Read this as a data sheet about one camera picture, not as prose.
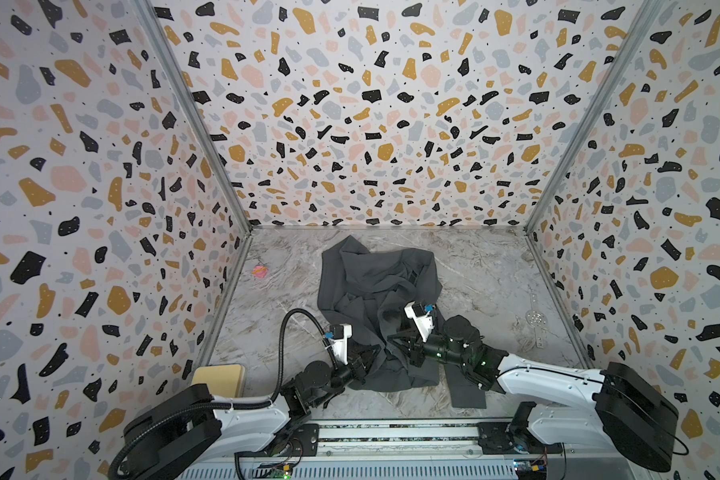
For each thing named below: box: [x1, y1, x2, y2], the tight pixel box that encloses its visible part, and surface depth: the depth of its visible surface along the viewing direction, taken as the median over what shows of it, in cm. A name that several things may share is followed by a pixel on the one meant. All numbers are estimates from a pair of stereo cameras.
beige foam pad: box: [192, 364, 246, 398], surface depth 84 cm
